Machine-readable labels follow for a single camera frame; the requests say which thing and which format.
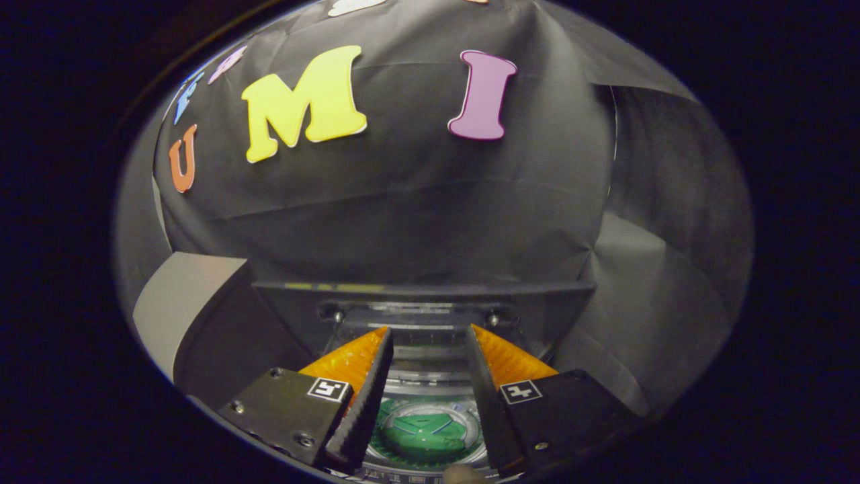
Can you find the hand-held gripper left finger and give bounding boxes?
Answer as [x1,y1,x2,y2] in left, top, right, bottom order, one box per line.
[216,326,394,471]

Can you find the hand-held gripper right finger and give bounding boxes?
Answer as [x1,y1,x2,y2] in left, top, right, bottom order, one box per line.
[466,323,646,475]

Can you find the grey washing machine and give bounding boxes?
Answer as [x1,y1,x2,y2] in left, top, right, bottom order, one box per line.
[316,336,545,483]

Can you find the green polo shirt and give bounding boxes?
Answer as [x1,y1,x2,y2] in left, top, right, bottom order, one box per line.
[373,403,481,465]

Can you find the black backdrop cloth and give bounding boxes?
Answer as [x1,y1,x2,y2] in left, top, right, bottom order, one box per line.
[111,0,755,417]

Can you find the grey cabinet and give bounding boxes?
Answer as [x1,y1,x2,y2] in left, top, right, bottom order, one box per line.
[132,252,316,407]

